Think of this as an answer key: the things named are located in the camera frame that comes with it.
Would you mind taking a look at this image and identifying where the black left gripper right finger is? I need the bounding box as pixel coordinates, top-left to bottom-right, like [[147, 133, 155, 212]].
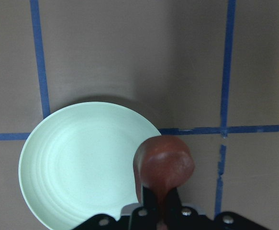
[[165, 188, 268, 230]]

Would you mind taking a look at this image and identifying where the brown steamed bun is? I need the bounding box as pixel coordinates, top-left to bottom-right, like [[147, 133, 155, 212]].
[[133, 135, 195, 230]]

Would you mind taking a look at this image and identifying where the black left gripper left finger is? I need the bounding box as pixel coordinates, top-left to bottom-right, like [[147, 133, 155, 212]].
[[76, 187, 159, 230]]

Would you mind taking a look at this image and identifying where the green round plate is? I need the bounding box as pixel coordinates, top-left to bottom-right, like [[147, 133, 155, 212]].
[[18, 102, 160, 230]]

